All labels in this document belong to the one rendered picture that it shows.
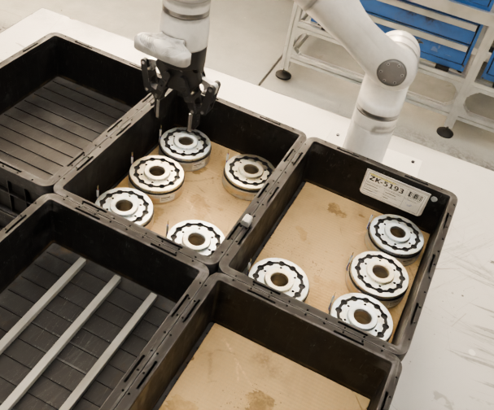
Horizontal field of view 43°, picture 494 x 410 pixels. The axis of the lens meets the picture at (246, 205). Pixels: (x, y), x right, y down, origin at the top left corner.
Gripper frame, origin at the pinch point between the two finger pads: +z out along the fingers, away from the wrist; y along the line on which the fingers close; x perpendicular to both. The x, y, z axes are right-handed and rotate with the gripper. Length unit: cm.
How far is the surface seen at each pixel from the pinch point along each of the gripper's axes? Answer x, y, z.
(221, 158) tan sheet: -14.9, -3.1, 17.8
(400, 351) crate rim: 18, -48, 8
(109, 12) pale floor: -178, 142, 99
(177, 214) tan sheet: 4.1, -4.1, 17.9
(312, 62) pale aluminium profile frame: -183, 28, 86
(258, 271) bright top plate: 10.2, -23.3, 15.0
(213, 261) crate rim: 18.3, -18.4, 8.0
